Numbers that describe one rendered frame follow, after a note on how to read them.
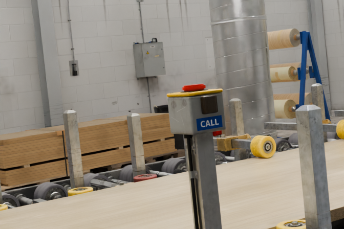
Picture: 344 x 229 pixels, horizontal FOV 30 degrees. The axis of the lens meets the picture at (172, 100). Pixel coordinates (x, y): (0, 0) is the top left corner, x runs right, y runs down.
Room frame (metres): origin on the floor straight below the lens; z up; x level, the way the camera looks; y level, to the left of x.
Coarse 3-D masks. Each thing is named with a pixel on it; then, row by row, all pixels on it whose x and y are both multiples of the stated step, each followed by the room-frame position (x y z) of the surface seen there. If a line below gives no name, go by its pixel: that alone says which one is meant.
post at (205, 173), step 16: (208, 144) 1.08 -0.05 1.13; (192, 160) 1.08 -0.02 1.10; (208, 160) 1.08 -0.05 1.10; (192, 176) 1.08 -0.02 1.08; (208, 176) 1.08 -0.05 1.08; (192, 192) 1.08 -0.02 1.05; (208, 192) 1.07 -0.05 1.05; (192, 208) 1.09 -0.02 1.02; (208, 208) 1.07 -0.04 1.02; (208, 224) 1.07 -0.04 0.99
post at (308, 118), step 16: (304, 112) 1.21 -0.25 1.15; (320, 112) 1.22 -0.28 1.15; (304, 128) 1.22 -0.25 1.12; (320, 128) 1.22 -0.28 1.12; (304, 144) 1.22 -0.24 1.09; (320, 144) 1.22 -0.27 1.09; (304, 160) 1.22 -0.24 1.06; (320, 160) 1.22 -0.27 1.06; (304, 176) 1.23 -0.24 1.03; (320, 176) 1.22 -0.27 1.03; (304, 192) 1.23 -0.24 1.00; (320, 192) 1.21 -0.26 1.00; (304, 208) 1.23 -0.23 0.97; (320, 208) 1.21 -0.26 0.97; (320, 224) 1.21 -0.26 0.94
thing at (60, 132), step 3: (126, 120) 7.96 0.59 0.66; (30, 129) 8.00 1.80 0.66; (33, 129) 7.95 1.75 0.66; (57, 132) 7.34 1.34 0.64; (60, 132) 7.37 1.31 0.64; (63, 132) 7.39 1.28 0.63; (63, 138) 7.39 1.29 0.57; (63, 141) 7.38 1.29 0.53; (63, 144) 7.38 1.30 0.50; (63, 147) 7.38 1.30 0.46; (66, 162) 7.38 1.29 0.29; (66, 165) 7.38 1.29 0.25; (66, 168) 7.38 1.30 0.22; (66, 171) 7.38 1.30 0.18
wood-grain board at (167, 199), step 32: (256, 160) 2.29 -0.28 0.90; (288, 160) 2.22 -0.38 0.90; (96, 192) 1.98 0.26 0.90; (128, 192) 1.92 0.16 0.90; (160, 192) 1.87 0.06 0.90; (224, 192) 1.78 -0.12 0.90; (256, 192) 1.73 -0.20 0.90; (288, 192) 1.69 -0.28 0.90; (0, 224) 1.66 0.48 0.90; (32, 224) 1.62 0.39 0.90; (64, 224) 1.58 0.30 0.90; (96, 224) 1.55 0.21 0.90; (128, 224) 1.52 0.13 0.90; (160, 224) 1.48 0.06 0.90; (192, 224) 1.45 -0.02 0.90; (224, 224) 1.42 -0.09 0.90; (256, 224) 1.40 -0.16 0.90
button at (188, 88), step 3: (192, 84) 1.10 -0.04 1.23; (195, 84) 1.09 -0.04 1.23; (198, 84) 1.07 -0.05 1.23; (201, 84) 1.08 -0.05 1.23; (183, 87) 1.08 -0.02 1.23; (186, 87) 1.07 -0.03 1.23; (189, 87) 1.07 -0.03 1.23; (192, 87) 1.07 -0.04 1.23; (195, 87) 1.07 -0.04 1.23; (198, 87) 1.07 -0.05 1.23; (201, 87) 1.07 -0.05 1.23; (204, 87) 1.08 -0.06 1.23; (186, 90) 1.08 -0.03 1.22; (189, 90) 1.07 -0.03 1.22; (192, 90) 1.07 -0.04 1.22; (195, 90) 1.07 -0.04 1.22
